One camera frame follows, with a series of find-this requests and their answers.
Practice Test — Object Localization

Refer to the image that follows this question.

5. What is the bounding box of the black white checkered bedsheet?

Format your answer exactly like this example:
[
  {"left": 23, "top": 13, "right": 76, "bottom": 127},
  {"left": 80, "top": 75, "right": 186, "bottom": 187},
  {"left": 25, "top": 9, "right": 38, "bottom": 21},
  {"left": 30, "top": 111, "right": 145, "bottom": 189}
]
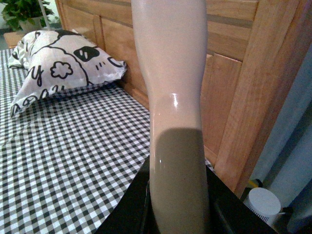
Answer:
[{"left": 0, "top": 50, "right": 150, "bottom": 234}]

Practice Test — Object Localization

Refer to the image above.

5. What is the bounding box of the beige hand brush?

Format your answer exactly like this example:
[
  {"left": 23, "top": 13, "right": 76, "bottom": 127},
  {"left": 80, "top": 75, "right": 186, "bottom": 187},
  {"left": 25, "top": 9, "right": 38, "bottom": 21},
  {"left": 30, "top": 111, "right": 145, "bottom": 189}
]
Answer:
[{"left": 131, "top": 0, "right": 210, "bottom": 234}]

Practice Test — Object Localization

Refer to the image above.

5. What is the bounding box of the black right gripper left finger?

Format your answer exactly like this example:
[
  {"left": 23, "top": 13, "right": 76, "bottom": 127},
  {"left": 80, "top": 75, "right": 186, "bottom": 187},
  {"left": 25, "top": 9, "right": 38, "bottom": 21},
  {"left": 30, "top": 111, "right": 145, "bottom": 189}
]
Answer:
[{"left": 96, "top": 157, "right": 152, "bottom": 234}]

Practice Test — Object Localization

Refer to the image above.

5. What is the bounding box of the wooden bed frame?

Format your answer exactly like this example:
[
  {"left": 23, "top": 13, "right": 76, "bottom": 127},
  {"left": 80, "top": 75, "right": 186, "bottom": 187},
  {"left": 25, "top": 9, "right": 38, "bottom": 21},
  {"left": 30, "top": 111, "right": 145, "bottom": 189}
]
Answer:
[{"left": 56, "top": 0, "right": 312, "bottom": 196}]

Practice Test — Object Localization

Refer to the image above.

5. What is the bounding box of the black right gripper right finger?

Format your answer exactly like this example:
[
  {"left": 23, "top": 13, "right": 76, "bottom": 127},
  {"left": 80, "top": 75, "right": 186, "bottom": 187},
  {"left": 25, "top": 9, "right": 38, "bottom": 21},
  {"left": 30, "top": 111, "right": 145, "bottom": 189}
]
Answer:
[{"left": 206, "top": 167, "right": 276, "bottom": 234}]

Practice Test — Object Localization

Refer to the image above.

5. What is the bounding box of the white lamp pole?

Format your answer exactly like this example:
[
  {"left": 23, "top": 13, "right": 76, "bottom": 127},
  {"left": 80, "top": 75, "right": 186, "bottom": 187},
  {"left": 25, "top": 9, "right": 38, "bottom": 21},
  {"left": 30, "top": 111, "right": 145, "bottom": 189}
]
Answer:
[{"left": 38, "top": 0, "right": 51, "bottom": 30}]

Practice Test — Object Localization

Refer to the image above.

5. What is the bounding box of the green potted plant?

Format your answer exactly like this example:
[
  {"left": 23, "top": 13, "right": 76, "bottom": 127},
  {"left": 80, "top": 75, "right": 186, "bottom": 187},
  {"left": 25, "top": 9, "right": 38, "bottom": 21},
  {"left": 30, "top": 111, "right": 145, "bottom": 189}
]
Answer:
[{"left": 0, "top": 0, "right": 46, "bottom": 32}]

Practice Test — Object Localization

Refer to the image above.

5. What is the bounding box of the white cylindrical air purifier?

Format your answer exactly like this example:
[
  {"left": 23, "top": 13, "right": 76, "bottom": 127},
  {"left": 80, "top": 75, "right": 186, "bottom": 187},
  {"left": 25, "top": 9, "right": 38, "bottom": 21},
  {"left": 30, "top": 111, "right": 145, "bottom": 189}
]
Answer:
[{"left": 243, "top": 187, "right": 283, "bottom": 227}]

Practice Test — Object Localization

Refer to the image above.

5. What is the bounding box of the light grey curtain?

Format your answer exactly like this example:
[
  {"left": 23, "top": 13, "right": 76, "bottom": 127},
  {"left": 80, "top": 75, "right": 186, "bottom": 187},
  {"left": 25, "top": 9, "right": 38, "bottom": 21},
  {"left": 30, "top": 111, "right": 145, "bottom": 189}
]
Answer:
[{"left": 251, "top": 49, "right": 312, "bottom": 234}]

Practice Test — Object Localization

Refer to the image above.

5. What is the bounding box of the cartoon print pillow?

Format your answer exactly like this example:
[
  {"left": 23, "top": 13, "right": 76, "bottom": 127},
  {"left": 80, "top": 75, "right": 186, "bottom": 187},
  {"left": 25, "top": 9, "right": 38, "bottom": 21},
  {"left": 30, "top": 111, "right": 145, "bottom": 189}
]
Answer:
[{"left": 8, "top": 30, "right": 127, "bottom": 117}]

